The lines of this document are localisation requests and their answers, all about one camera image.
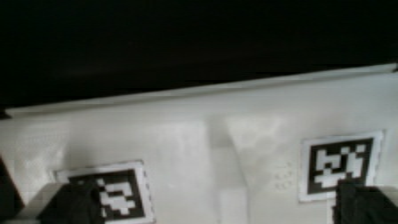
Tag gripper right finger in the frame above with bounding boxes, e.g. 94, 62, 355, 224
332, 180, 398, 224

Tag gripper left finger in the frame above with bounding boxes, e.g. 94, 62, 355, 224
35, 182, 105, 224

